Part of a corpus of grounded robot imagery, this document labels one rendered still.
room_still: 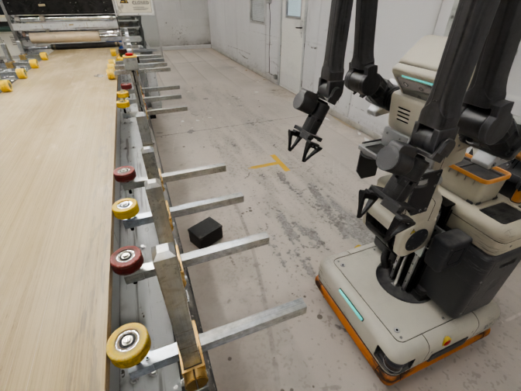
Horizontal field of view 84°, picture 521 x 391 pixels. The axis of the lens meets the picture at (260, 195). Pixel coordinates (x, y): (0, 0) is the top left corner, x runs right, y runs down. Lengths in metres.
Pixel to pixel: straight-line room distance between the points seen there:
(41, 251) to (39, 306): 0.20
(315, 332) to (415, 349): 0.50
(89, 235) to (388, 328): 1.23
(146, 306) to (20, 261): 0.38
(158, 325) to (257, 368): 0.71
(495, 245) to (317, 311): 0.94
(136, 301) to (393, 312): 1.11
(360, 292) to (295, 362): 0.47
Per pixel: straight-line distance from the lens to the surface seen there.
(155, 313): 1.09
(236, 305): 1.81
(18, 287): 0.94
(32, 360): 0.78
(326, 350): 1.70
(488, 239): 1.34
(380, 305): 1.57
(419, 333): 1.55
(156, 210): 0.72
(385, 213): 1.20
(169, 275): 0.50
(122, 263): 0.85
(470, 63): 0.72
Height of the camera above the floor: 1.48
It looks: 34 degrees down
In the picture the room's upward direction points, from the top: straight up
